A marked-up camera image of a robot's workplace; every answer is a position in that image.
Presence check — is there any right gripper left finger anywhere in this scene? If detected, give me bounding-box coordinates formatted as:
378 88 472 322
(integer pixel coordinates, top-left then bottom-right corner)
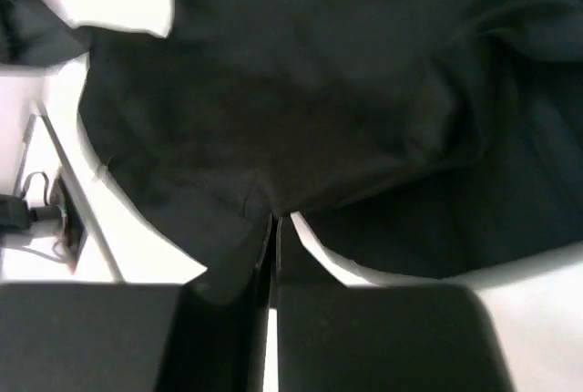
1 222 272 391

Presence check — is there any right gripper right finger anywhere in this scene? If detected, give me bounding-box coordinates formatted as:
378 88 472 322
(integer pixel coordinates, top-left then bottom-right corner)
276 219 513 392

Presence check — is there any black skirt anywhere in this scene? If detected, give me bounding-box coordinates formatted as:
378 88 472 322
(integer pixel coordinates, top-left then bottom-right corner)
1 0 582 278

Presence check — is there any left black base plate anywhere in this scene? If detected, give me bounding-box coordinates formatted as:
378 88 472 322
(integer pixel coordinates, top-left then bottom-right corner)
21 170 87 273

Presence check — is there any aluminium front rail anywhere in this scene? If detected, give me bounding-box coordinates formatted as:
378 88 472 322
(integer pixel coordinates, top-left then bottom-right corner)
35 99 126 283

